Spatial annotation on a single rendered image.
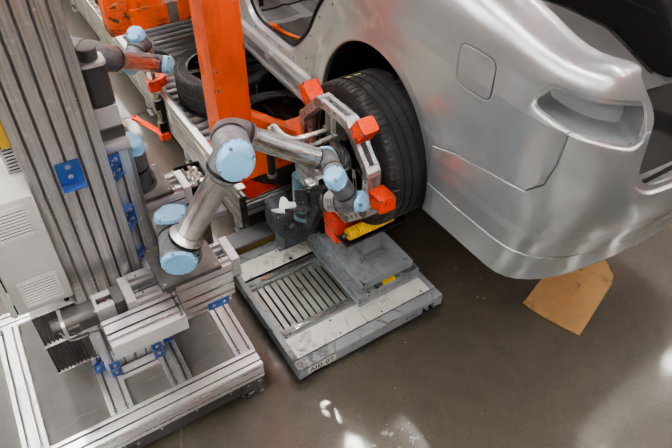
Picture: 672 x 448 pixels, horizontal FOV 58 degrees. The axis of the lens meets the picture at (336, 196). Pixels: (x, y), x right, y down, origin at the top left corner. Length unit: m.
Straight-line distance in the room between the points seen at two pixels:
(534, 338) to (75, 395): 2.08
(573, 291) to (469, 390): 0.85
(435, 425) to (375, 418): 0.26
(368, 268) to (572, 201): 1.28
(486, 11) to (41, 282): 1.70
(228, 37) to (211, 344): 1.32
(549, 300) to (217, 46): 2.04
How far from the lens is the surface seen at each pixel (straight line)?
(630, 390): 3.15
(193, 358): 2.77
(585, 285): 3.47
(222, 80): 2.72
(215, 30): 2.62
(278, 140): 2.01
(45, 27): 1.89
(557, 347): 3.17
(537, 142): 1.94
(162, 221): 2.11
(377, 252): 3.07
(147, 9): 4.64
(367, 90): 2.47
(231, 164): 1.81
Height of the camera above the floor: 2.43
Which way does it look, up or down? 40 degrees down
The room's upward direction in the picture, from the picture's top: straight up
